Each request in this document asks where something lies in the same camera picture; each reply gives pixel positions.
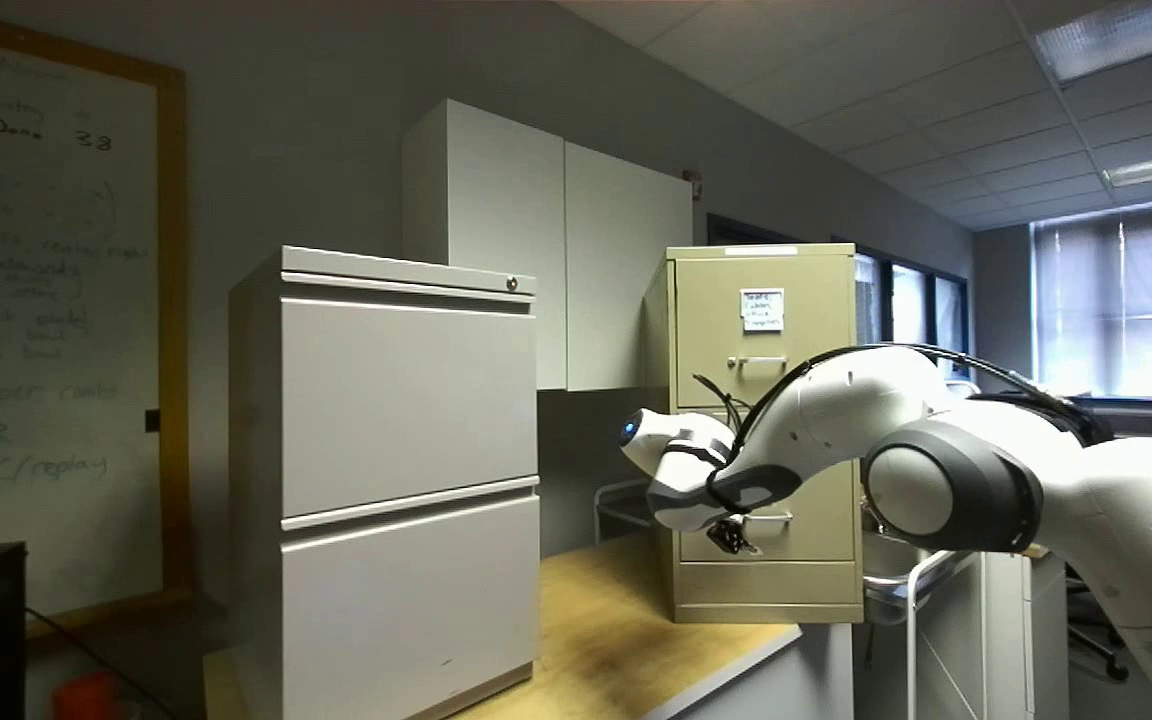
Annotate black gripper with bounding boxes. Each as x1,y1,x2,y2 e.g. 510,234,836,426
699,507,766,562

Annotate beige drawer with label holder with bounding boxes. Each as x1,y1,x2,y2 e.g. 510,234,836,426
672,391,865,578

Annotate beige drawer with paper label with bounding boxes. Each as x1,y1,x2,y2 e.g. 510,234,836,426
672,246,865,411

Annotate grey two-drawer filing cabinet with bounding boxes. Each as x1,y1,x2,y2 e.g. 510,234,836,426
222,240,547,720

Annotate beige metal filing cabinet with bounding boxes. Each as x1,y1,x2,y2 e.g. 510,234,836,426
659,240,870,630

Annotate white paper label card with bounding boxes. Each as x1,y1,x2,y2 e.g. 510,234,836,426
735,283,790,337

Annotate window with blinds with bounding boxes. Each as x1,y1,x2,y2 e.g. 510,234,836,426
1028,196,1152,409

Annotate large ceiling light panel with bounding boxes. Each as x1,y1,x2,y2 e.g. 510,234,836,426
1028,0,1152,89

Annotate red tool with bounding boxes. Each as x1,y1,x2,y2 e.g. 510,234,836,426
47,669,126,720

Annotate wood-framed whiteboard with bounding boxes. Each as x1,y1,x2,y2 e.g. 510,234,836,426
0,5,194,634

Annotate white metal tube frame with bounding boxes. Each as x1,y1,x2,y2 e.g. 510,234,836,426
861,547,983,720

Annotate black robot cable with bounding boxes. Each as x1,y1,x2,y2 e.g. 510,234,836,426
693,341,1116,449

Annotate white wall cabinet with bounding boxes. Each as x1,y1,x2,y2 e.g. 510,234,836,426
399,96,699,400

